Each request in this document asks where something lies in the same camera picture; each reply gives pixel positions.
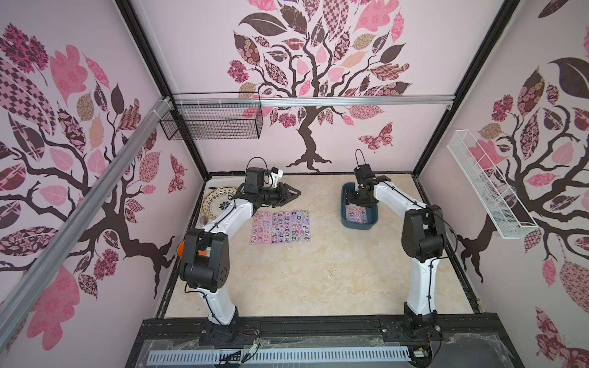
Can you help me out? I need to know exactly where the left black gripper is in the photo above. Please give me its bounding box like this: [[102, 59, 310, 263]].
[[257, 182, 300, 207]]

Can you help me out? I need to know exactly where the teal plastic storage box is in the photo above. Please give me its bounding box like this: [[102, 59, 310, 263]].
[[340, 182, 379, 231]]

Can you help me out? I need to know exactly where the character sticker sheet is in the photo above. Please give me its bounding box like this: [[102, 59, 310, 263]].
[[290, 209, 311, 243], [271, 212, 291, 244]]

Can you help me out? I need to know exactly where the pink sticker sheet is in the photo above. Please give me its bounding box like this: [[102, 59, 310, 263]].
[[250, 211, 272, 245]]

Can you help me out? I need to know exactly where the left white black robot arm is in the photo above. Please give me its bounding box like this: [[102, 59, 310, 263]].
[[177, 167, 301, 328]]

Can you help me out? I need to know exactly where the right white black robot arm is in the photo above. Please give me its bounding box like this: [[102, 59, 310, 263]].
[[345, 163, 447, 330]]

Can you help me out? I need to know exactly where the patterned ceramic plate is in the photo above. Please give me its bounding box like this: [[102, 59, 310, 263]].
[[201, 186, 237, 220]]

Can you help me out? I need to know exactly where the orange cup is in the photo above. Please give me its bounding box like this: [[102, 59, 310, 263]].
[[176, 241, 185, 258]]

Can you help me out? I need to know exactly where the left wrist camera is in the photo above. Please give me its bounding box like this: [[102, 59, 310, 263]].
[[269, 167, 284, 189]]

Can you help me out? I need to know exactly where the aluminium rail back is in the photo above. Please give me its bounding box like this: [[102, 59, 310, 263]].
[[174, 94, 455, 107]]

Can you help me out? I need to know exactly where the aluminium rail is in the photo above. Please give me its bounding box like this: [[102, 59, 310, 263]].
[[1, 97, 173, 350], [174, 94, 455, 107]]

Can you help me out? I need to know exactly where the black wire basket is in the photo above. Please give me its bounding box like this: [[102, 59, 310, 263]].
[[160, 92, 264, 141]]

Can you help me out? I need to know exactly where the white wire shelf basket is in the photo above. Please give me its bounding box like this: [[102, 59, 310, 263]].
[[447, 130, 540, 240]]

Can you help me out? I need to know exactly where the white slotted cable duct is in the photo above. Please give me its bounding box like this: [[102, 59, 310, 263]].
[[146, 347, 411, 367]]

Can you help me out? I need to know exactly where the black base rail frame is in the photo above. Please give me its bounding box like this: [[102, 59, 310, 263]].
[[127, 314, 522, 367]]

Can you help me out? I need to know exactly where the aluminium rail left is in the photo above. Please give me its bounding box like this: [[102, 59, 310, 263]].
[[1, 97, 173, 350]]

